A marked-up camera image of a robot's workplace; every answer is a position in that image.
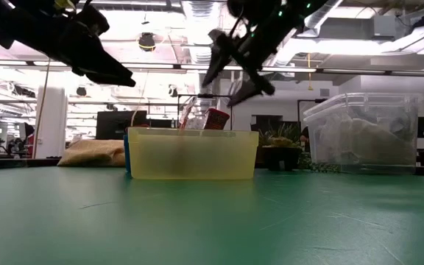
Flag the blue plastic bin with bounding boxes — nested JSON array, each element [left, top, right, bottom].
[[123, 134, 130, 174]]

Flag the ribbed silver ventilation duct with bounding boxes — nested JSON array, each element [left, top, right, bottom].
[[182, 0, 222, 115]]

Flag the black ceiling cable reel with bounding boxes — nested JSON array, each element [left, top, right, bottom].
[[138, 32, 157, 52]]

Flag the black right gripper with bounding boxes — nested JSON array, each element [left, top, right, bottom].
[[200, 0, 298, 108]]

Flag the yellow-green plastic bin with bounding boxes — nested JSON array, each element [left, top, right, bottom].
[[127, 127, 260, 181]]

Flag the yellow checked cloth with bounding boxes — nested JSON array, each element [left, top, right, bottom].
[[57, 138, 127, 169]]

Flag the green table mat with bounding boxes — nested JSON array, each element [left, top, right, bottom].
[[0, 166, 424, 265]]

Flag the person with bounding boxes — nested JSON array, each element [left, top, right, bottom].
[[19, 122, 36, 158]]

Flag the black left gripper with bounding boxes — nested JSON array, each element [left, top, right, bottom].
[[31, 4, 137, 88]]

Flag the black background monitor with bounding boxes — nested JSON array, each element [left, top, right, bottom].
[[96, 110, 149, 141]]

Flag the yellow tape label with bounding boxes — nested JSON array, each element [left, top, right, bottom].
[[52, 0, 77, 11]]

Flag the long light bar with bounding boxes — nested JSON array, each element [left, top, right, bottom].
[[0, 60, 424, 77]]

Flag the white pillar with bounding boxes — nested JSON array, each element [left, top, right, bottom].
[[35, 84, 69, 159]]

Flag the grey cloth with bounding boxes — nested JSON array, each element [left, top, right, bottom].
[[317, 117, 415, 166]]

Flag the pink-lid paprika tin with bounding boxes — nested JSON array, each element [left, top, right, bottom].
[[203, 107, 231, 130]]

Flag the clear plastic storage tub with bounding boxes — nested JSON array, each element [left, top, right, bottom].
[[303, 92, 421, 176]]

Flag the potted succulent plant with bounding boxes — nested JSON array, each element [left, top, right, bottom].
[[258, 123, 342, 174]]

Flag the hanging yellow cord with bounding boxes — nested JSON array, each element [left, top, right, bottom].
[[130, 47, 151, 128]]

